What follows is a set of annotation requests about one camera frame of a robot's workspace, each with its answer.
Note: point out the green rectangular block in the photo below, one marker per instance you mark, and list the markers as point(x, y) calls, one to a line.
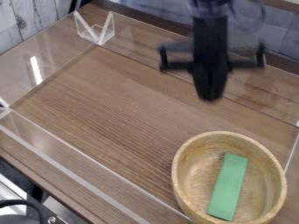
point(224, 198)

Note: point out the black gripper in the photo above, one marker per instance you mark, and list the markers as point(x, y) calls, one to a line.
point(208, 46)

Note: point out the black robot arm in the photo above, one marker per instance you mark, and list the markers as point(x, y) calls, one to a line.
point(208, 9)

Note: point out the black table clamp bracket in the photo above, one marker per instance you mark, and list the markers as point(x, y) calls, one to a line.
point(48, 211)

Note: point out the clear acrylic enclosure wall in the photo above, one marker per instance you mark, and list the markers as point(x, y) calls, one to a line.
point(96, 119)

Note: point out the wooden bowl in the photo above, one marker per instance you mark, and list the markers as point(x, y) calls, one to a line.
point(194, 170)

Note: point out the clear acrylic corner bracket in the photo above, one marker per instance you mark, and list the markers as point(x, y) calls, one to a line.
point(96, 34)

